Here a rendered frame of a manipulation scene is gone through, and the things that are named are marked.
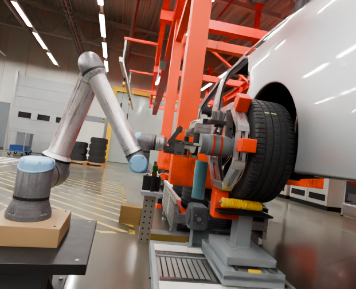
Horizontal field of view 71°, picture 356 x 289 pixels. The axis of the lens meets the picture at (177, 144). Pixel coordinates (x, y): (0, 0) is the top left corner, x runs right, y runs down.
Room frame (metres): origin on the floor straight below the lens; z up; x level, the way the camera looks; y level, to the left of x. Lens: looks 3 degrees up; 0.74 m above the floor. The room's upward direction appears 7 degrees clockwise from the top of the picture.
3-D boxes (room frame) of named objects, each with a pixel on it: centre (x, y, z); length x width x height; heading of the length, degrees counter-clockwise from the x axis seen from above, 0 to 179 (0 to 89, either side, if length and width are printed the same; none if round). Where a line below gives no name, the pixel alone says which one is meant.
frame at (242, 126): (1.62, -0.31, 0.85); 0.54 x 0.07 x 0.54; 8
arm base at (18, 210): (1.17, 0.64, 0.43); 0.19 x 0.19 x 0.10
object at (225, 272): (1.64, -0.48, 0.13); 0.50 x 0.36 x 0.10; 8
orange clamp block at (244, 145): (1.31, -0.36, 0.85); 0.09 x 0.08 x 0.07; 8
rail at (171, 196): (3.35, 0.08, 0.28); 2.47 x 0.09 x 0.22; 8
